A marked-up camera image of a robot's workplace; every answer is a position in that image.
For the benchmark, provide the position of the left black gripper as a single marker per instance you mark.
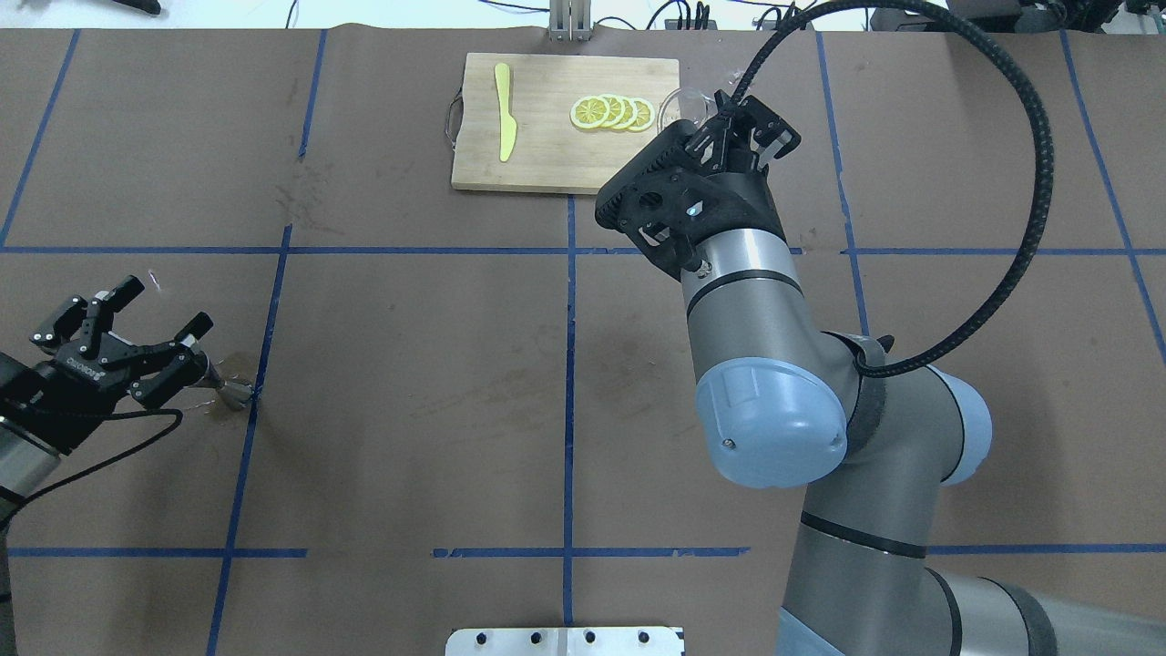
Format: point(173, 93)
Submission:
point(56, 386)

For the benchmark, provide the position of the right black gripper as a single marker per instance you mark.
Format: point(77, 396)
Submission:
point(749, 202)

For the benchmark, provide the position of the clear glass shaker cup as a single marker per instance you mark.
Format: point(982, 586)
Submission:
point(685, 103)

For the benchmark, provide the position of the steel jigger measuring cup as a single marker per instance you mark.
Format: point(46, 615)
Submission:
point(233, 390)

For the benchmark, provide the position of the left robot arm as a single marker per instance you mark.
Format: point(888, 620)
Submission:
point(27, 463)

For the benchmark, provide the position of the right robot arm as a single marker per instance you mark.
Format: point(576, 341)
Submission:
point(782, 405)

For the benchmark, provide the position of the back lemon slice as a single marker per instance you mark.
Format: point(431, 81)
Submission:
point(644, 117)

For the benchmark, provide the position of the front lemon slice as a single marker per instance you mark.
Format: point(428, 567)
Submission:
point(589, 112)

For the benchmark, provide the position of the wooden cutting board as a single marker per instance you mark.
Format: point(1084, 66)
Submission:
point(551, 155)

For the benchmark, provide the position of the yellow plastic knife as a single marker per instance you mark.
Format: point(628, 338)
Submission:
point(502, 74)

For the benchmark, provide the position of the aluminium frame post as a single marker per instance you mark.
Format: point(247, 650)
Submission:
point(570, 21)

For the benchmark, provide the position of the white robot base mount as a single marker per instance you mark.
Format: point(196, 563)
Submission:
point(611, 640)

